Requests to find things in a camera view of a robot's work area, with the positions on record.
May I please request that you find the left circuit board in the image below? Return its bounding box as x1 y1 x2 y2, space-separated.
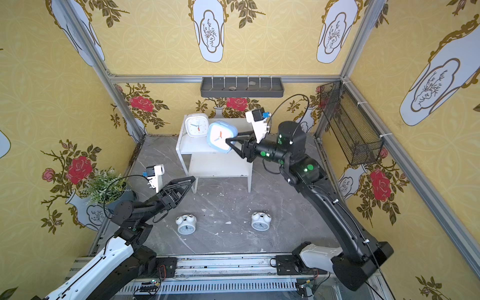
133 279 163 296

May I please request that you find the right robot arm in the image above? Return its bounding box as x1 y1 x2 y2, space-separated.
226 121 394 291

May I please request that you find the grey wall tray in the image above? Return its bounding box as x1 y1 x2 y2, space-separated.
200 76 285 98

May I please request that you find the right circuit board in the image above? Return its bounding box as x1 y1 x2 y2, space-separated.
295 279 316 300

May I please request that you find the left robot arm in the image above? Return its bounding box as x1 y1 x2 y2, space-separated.
46 176 196 300

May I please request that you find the white square alarm clock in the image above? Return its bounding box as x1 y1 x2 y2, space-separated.
185 113 210 138

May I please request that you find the white two-tier shelf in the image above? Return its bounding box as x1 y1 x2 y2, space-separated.
176 115 253 192

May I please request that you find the white twin-bell clock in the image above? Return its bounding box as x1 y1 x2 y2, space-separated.
251 212 272 231
175 214 197 235

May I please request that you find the potted green plant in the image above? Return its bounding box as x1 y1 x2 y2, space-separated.
79 168 137 216

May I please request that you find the circuit board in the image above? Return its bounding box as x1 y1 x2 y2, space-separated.
295 279 316 300
133 279 163 296

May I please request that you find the black wire mesh basket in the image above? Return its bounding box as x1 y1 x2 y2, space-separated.
319 81 384 166

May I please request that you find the blue square alarm clock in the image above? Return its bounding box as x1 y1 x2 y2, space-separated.
207 121 238 153

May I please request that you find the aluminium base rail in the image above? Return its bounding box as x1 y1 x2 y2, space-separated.
67 250 383 300

